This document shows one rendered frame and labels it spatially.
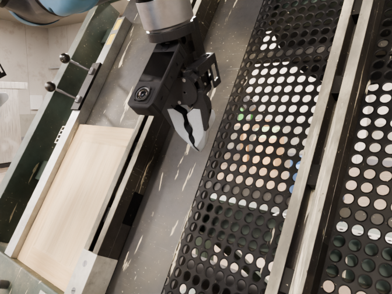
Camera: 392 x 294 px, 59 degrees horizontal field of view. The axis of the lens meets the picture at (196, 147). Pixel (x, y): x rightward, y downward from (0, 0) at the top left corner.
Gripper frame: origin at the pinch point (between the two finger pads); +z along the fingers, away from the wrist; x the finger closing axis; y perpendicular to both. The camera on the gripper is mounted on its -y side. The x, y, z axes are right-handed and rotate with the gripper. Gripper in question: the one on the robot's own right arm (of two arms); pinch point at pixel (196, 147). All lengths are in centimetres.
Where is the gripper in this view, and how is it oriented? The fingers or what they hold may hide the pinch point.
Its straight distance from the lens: 58.9
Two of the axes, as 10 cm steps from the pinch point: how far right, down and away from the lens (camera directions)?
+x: -8.5, -0.7, 5.2
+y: 4.7, -5.6, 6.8
